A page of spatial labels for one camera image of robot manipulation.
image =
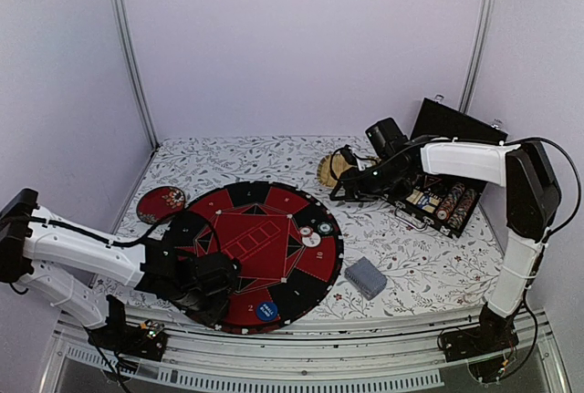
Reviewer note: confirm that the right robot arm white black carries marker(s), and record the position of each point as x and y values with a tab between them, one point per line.
533	195

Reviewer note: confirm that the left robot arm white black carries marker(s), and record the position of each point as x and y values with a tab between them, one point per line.
38	248

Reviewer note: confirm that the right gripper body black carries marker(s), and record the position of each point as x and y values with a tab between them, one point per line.
376	182

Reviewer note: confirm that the red white poker chip stack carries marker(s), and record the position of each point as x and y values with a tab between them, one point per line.
306	231

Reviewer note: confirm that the green poker chip stack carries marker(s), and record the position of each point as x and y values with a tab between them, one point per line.
325	228

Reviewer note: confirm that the blue small blind button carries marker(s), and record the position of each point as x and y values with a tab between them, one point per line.
267	311

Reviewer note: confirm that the red triangular all-in marker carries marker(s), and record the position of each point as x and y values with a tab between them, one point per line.
430	180

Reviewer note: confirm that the red floral round dish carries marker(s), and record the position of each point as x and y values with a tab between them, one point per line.
159	203

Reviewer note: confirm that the aluminium frame post left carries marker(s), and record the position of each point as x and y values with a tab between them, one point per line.
131	64

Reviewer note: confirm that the right multicolour chip row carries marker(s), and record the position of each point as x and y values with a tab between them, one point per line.
455	207

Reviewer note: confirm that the black poker set case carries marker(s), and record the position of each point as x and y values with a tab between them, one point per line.
437	119

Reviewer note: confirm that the white dealer button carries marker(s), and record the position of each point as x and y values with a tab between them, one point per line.
311	241

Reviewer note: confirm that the aluminium front rail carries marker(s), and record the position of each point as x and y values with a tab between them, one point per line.
399	354

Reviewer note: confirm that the aluminium frame post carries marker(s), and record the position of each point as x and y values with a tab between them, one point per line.
486	9
131	64

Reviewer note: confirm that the blue Texas Hold'em card box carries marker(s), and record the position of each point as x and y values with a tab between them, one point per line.
424	200

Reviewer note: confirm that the woven bamboo tray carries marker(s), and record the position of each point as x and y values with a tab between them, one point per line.
336	164

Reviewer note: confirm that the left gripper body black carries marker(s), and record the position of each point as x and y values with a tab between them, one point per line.
193	301

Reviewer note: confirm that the aluminium frame post right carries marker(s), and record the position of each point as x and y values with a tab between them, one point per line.
486	9

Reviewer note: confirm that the round red black poker mat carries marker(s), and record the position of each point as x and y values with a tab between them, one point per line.
257	223

